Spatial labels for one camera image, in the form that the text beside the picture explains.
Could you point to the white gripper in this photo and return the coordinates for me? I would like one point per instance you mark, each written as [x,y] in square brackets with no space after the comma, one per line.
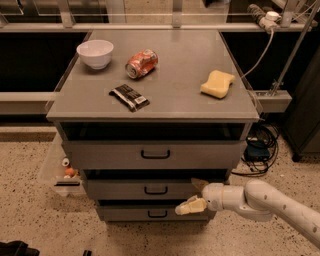
[212,197]

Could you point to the grey drawer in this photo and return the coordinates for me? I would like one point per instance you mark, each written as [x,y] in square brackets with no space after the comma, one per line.
[146,210]
[154,154]
[140,189]

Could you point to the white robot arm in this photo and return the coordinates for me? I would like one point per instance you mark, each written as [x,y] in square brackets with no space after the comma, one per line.
[256,200]

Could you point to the grey bottom drawer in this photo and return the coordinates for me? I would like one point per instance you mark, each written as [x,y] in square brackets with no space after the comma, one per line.
[146,210]

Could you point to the grey top drawer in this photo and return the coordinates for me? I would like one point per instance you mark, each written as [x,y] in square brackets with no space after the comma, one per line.
[154,154]

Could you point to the grey drawer cabinet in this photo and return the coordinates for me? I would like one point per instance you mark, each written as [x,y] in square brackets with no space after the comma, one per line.
[178,111]

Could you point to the black snack packet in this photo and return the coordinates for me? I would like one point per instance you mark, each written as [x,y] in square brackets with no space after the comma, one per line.
[132,99]

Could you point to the yellow sponge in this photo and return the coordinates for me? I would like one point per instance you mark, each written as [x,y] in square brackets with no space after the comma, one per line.
[217,84]

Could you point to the dark cabinet at right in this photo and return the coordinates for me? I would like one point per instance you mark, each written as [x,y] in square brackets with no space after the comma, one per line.
[302,123]

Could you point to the small black floor object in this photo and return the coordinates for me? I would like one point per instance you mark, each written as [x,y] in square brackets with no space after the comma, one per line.
[87,253]

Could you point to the clear plastic storage bin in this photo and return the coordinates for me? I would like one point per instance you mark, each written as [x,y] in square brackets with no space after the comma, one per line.
[52,172]

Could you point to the crushed orange soda can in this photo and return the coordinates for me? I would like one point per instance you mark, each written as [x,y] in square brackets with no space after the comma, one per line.
[141,63]

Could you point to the white bowl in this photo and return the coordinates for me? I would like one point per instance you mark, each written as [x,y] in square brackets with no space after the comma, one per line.
[96,54]

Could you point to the white power strip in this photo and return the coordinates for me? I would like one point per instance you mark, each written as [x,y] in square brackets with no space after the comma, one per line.
[266,20]

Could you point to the black bag on floor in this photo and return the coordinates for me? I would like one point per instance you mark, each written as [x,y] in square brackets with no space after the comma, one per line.
[17,248]

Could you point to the blue box with cables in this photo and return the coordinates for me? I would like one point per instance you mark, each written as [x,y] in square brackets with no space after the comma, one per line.
[261,151]

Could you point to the metal railing frame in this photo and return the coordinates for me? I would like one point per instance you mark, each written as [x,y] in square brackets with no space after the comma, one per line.
[86,15]

